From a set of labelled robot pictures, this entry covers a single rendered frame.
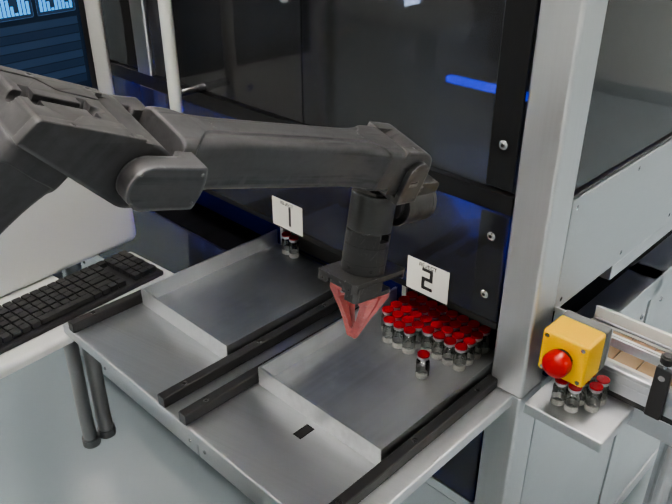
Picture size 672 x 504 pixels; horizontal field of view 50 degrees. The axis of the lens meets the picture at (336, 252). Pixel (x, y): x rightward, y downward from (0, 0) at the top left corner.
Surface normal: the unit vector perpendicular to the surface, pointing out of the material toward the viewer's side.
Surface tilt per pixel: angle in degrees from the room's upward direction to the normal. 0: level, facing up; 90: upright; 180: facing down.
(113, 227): 90
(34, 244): 90
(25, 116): 45
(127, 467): 0
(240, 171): 111
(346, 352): 0
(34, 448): 0
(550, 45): 90
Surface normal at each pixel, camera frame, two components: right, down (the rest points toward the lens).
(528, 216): -0.70, 0.35
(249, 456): 0.00, -0.88
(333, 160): 0.66, 0.57
